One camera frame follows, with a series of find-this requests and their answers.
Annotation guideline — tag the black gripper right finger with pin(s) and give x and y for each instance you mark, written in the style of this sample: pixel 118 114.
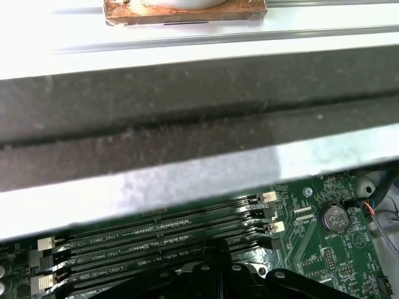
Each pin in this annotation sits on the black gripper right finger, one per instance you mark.
pixel 237 283

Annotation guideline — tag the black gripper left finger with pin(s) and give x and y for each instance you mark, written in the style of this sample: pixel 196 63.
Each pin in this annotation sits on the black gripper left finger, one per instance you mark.
pixel 193 283

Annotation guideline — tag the green motherboard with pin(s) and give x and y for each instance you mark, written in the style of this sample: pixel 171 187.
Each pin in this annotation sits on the green motherboard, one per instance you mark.
pixel 311 249

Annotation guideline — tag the silver coin battery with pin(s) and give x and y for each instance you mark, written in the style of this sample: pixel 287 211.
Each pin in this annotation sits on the silver coin battery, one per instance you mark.
pixel 334 218

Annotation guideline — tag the white plastic standoff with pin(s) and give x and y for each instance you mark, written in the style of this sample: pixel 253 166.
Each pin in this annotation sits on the white plastic standoff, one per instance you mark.
pixel 364 187

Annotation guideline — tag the black PC case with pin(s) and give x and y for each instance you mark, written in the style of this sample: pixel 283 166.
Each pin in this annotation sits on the black PC case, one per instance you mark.
pixel 187 109

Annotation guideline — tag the brown base plate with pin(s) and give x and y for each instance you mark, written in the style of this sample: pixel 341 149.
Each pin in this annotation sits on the brown base plate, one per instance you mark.
pixel 187 15

